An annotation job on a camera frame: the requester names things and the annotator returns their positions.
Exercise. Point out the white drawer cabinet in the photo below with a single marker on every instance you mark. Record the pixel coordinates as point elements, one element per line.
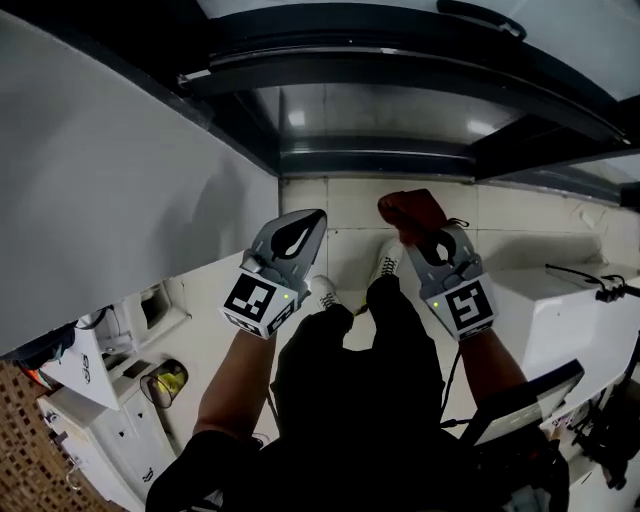
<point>125,440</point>

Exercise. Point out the small white table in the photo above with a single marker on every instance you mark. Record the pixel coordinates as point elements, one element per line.
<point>75,380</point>

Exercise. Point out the black curved tool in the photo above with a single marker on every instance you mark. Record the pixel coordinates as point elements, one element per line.
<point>610,292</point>

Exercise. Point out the person's white shoe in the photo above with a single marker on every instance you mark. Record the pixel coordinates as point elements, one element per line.
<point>387,260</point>
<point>324,292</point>

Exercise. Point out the clear window glass pane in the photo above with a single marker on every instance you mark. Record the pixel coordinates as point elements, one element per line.
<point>375,115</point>

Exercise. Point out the black orange bag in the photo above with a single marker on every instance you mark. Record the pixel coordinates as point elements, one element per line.
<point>50,350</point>

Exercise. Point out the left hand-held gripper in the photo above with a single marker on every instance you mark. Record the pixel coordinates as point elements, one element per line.
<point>250,300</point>

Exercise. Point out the large half-frosted window pane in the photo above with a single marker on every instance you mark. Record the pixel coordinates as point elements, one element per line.
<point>600,172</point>

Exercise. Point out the person's left forearm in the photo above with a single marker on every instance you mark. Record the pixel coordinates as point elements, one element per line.
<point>235,380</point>

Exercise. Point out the person's right forearm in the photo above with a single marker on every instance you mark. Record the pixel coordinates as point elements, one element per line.
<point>492,365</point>

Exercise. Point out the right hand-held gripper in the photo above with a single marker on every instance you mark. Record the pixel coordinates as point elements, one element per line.
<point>465,310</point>

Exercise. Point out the dark red cloth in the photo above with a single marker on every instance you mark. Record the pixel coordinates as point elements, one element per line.
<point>412,210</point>

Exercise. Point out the person's right white shoe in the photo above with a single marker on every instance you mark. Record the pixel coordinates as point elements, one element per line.
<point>387,260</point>

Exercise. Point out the yellow floor scrap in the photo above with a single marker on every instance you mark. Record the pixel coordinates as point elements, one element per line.
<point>362,307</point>

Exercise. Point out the white low cabinet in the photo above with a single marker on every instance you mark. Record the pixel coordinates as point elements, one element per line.
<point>565,320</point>

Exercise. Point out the person's left white shoe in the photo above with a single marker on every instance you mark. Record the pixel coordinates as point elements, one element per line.
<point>324,292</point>

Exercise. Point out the person's black trousers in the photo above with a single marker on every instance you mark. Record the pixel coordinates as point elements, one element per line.
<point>360,360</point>

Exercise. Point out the frosted window sash pane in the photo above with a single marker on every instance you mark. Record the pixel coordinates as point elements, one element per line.
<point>575,40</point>

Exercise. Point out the chest-mounted display screen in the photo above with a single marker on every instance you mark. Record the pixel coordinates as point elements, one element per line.
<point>515,415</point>

